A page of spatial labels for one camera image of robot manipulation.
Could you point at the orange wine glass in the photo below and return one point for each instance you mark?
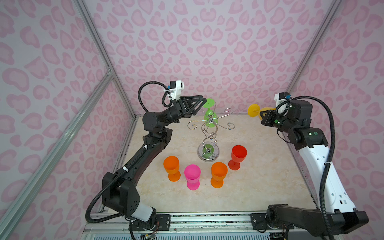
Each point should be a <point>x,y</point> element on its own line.
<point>219,172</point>
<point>172,166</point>

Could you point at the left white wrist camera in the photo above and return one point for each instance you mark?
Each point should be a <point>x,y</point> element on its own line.
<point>174,90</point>

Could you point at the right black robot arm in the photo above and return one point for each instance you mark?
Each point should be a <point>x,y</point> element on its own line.
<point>336,213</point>

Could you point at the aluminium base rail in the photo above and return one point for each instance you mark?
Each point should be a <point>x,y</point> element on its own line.
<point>197,226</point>

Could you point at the pink wine glass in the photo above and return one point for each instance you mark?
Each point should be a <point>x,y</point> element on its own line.
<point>192,174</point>

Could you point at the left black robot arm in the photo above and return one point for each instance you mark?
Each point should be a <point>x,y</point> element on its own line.
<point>119,191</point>

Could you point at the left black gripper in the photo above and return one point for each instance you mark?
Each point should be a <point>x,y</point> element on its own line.
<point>180,110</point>

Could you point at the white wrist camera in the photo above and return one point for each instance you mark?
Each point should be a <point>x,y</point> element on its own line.
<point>174,90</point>
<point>280,98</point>

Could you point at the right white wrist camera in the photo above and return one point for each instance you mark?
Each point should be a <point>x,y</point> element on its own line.
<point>280,98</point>

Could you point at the chrome wire glass rack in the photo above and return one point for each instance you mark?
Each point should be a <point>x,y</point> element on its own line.
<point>208,151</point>

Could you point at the green wine glass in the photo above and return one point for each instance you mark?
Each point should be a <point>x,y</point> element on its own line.
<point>210,116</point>

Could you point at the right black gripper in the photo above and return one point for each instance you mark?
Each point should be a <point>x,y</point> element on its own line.
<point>266,120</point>

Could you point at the yellow wine glass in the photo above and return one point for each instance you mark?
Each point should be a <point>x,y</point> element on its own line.
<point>254,110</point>

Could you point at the red wine glass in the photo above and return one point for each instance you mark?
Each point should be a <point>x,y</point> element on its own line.
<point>238,154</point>

